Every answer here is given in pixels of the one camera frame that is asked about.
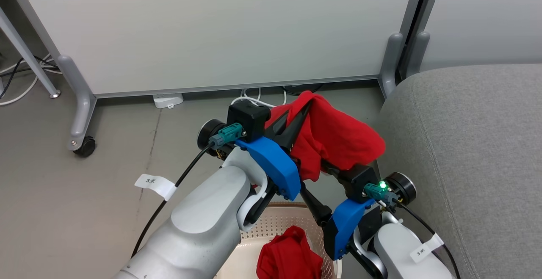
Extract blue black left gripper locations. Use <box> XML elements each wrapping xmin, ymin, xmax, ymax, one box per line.
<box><xmin>235</xmin><ymin>100</ymin><xmax>314</xmax><ymax>201</ymax></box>

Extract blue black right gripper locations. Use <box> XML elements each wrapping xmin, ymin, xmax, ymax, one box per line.
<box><xmin>299</xmin><ymin>160</ymin><xmax>382</xmax><ymax>261</ymax></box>

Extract red and white basketball jersey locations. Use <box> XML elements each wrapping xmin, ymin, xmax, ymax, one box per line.
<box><xmin>256</xmin><ymin>91</ymin><xmax>387</xmax><ymax>279</ymax></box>

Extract cream perforated laundry basket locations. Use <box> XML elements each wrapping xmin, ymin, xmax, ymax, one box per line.
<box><xmin>214</xmin><ymin>202</ymin><xmax>340</xmax><ymax>279</ymax></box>

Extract short grey partition foot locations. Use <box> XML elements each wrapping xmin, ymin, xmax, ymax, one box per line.
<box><xmin>378</xmin><ymin>32</ymin><xmax>404</xmax><ymax>98</ymax></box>
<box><xmin>406</xmin><ymin>31</ymin><xmax>431</xmax><ymax>79</ymax></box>

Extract wide white partition panel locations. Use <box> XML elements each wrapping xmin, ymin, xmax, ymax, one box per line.
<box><xmin>0</xmin><ymin>0</ymin><xmax>429</xmax><ymax>99</ymax></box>

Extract white power adapter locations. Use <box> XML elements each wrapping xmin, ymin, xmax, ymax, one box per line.
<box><xmin>152</xmin><ymin>93</ymin><xmax>184</xmax><ymax>109</ymax></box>

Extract grey fabric sofa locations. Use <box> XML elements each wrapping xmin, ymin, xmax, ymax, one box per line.
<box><xmin>374</xmin><ymin>63</ymin><xmax>542</xmax><ymax>279</ymax></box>

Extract black caster wheel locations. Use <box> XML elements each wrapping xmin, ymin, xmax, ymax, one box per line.
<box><xmin>73</xmin><ymin>136</ymin><xmax>96</xmax><ymax>158</ymax></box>

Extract grey partition foot with caster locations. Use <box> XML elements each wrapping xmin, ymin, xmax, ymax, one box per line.
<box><xmin>57</xmin><ymin>55</ymin><xmax>97</xmax><ymax>151</ymax></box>

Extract narrow white partition panel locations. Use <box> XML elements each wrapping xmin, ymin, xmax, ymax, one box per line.
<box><xmin>417</xmin><ymin>0</ymin><xmax>542</xmax><ymax>73</ymax></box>

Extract grey table leg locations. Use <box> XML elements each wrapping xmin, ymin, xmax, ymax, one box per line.
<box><xmin>0</xmin><ymin>7</ymin><xmax>61</xmax><ymax>99</ymax></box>

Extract black floor cable under partition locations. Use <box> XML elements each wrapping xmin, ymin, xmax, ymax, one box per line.
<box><xmin>282</xmin><ymin>84</ymin><xmax>325</xmax><ymax>97</ymax></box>

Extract coiled white cable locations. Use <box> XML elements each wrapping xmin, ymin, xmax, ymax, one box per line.
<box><xmin>230</xmin><ymin>87</ymin><xmax>288</xmax><ymax>108</ymax></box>

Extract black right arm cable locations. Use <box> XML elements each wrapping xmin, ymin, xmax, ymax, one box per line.
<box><xmin>364</xmin><ymin>182</ymin><xmax>461</xmax><ymax>279</ymax></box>

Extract white right cable tag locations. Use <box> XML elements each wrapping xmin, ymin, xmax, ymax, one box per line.
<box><xmin>409</xmin><ymin>233</ymin><xmax>444</xmax><ymax>264</ymax></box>

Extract white cable tag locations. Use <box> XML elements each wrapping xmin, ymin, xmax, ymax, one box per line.
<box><xmin>409</xmin><ymin>233</ymin><xmax>444</xmax><ymax>264</ymax></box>
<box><xmin>135</xmin><ymin>174</ymin><xmax>177</xmax><ymax>202</ymax></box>

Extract white left cable tag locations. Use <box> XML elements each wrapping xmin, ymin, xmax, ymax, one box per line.
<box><xmin>135</xmin><ymin>174</ymin><xmax>177</xmax><ymax>202</ymax></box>

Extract white cable by table leg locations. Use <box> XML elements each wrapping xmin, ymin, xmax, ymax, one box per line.
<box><xmin>0</xmin><ymin>52</ymin><xmax>62</xmax><ymax>106</ymax></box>

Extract black cables by table leg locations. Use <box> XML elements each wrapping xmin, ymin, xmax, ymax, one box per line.
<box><xmin>0</xmin><ymin>55</ymin><xmax>59</xmax><ymax>100</ymax></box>

